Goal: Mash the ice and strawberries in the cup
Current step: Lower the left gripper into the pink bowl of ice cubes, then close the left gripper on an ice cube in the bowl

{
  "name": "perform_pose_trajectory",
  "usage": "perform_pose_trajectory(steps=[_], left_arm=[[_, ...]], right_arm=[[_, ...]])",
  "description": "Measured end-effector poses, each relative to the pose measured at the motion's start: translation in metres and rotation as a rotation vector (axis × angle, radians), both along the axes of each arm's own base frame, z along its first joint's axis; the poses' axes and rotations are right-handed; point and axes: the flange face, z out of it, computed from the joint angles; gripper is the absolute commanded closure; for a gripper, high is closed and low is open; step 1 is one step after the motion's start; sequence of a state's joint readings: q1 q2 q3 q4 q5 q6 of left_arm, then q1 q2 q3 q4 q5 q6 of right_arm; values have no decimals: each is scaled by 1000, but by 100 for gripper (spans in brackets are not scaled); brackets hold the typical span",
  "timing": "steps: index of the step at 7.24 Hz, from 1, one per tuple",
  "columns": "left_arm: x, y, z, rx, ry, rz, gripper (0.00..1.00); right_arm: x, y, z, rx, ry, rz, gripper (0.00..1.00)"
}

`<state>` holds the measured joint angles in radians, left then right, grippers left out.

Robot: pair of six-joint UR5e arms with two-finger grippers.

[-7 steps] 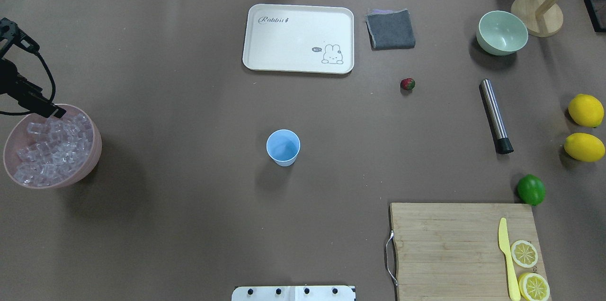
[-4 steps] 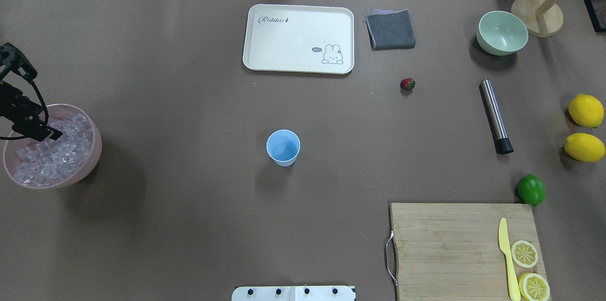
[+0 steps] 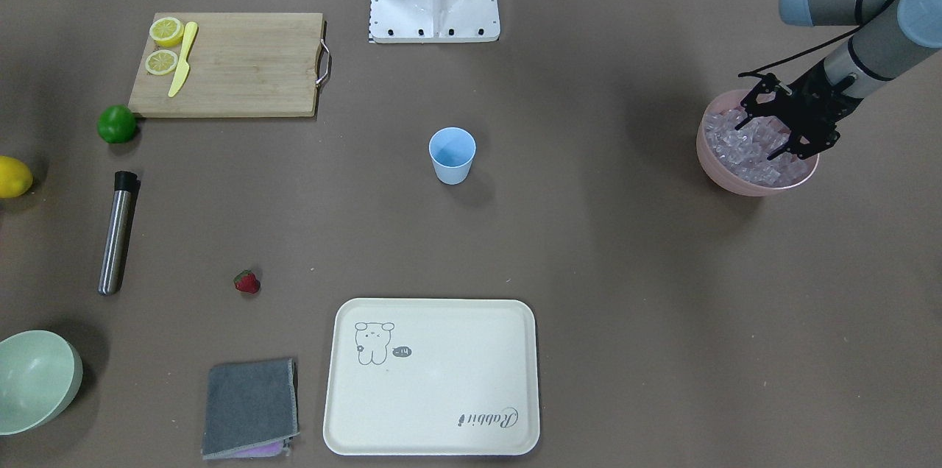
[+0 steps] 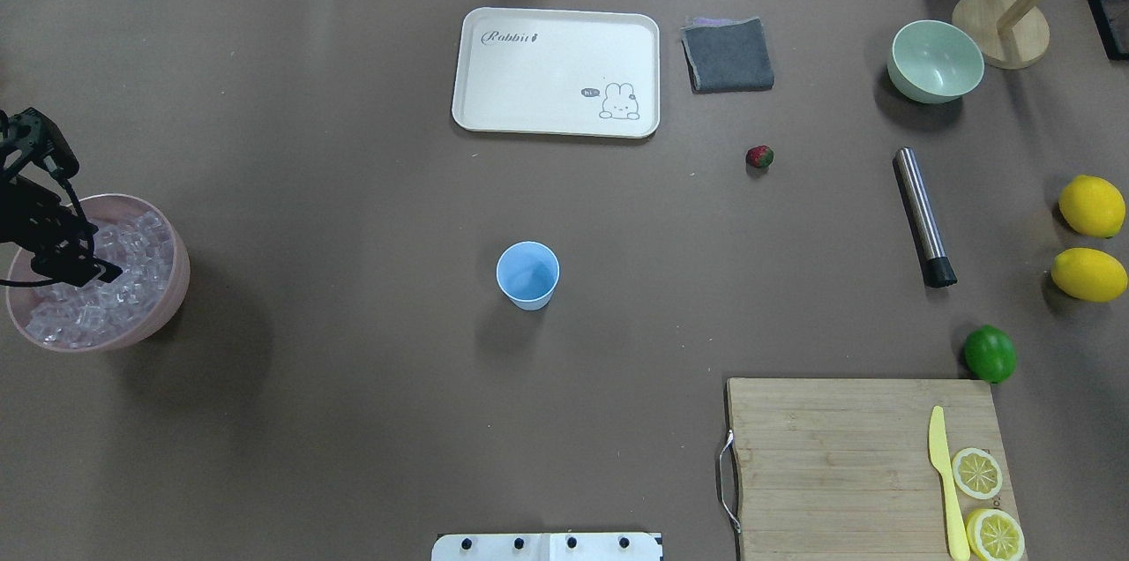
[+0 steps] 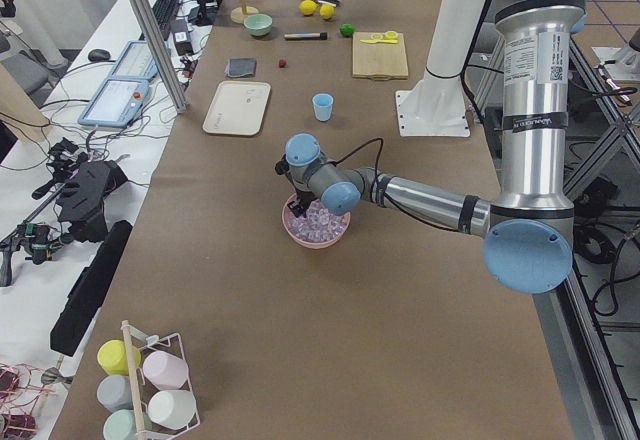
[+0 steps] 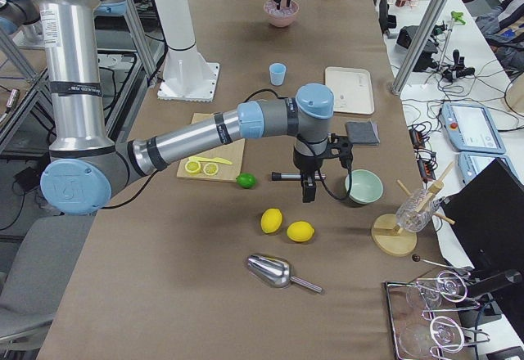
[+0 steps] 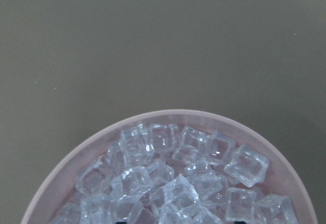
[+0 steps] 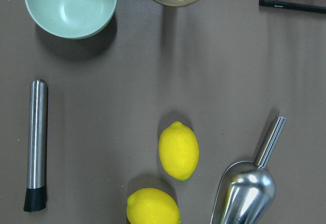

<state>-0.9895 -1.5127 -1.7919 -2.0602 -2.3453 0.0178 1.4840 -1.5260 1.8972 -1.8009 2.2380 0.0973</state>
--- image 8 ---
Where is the yellow lemon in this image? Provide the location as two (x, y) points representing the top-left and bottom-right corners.
(126, 188), (181, 223)
(158, 121), (200, 182)

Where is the mint green bowl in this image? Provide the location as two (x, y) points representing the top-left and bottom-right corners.
(25, 0), (117, 39)

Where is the steel muddler black tip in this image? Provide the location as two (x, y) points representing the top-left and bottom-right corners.
(23, 78), (48, 212)

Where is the steel ice scoop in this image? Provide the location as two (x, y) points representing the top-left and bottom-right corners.
(210, 116), (287, 223)

